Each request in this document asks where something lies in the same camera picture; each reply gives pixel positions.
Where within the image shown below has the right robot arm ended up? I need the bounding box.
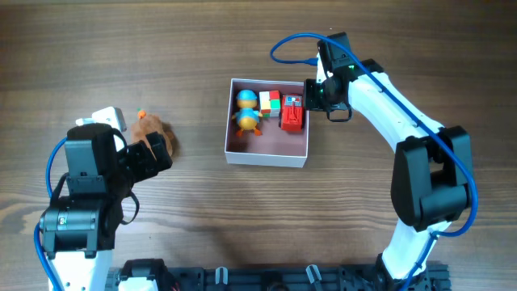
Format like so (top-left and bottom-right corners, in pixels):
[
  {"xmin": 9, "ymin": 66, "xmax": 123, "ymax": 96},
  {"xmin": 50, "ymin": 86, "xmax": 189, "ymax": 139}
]
[{"xmin": 305, "ymin": 33, "xmax": 478, "ymax": 289}]

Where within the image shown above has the blue cable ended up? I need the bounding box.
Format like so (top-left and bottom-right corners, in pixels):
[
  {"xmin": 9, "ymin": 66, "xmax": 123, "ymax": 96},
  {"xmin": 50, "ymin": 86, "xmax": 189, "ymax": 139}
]
[
  {"xmin": 269, "ymin": 32, "xmax": 480, "ymax": 291},
  {"xmin": 32, "ymin": 136, "xmax": 68, "ymax": 291}
]

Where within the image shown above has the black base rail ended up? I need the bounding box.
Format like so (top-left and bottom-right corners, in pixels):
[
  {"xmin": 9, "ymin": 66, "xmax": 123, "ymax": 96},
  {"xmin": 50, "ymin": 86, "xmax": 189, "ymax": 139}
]
[{"xmin": 105, "ymin": 258, "xmax": 452, "ymax": 291}]

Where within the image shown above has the small colourful puzzle cube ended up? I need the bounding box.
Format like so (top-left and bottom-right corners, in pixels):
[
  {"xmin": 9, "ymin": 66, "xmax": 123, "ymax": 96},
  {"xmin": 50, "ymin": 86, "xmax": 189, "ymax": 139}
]
[{"xmin": 259, "ymin": 91, "xmax": 281, "ymax": 117}]

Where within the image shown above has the blue left cable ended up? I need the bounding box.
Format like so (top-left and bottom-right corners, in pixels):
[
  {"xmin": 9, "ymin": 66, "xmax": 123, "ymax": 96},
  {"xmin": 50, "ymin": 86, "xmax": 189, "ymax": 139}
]
[{"xmin": 32, "ymin": 136, "xmax": 68, "ymax": 291}]

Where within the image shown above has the blue right cable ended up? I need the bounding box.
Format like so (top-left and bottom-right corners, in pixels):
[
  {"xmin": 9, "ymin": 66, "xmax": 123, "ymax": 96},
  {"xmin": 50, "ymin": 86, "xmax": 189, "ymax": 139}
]
[{"xmin": 269, "ymin": 32, "xmax": 480, "ymax": 291}]

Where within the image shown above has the white box pink interior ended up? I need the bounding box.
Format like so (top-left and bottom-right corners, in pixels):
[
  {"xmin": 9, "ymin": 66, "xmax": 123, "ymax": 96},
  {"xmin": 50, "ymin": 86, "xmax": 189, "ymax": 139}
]
[{"xmin": 225, "ymin": 78, "xmax": 309, "ymax": 168}]

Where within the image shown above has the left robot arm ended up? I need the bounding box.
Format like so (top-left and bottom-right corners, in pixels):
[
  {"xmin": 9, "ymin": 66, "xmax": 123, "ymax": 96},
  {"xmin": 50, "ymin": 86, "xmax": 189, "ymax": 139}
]
[{"xmin": 34, "ymin": 123, "xmax": 172, "ymax": 290}]

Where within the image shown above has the brown plush toy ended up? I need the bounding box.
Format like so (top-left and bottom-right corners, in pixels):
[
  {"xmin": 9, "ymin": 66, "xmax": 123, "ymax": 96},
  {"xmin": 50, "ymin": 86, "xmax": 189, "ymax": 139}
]
[{"xmin": 130, "ymin": 110, "xmax": 176, "ymax": 157}]

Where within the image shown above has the yellow toy duck blue hat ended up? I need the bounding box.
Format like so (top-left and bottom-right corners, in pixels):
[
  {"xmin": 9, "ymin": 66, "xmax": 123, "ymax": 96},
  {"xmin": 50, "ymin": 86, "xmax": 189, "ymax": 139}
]
[{"xmin": 232, "ymin": 90, "xmax": 263, "ymax": 137}]

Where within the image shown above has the red toy truck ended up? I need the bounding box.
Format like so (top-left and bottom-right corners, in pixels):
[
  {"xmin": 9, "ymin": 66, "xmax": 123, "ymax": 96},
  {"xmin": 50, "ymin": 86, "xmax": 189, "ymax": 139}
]
[{"xmin": 280, "ymin": 95, "xmax": 304, "ymax": 133}]

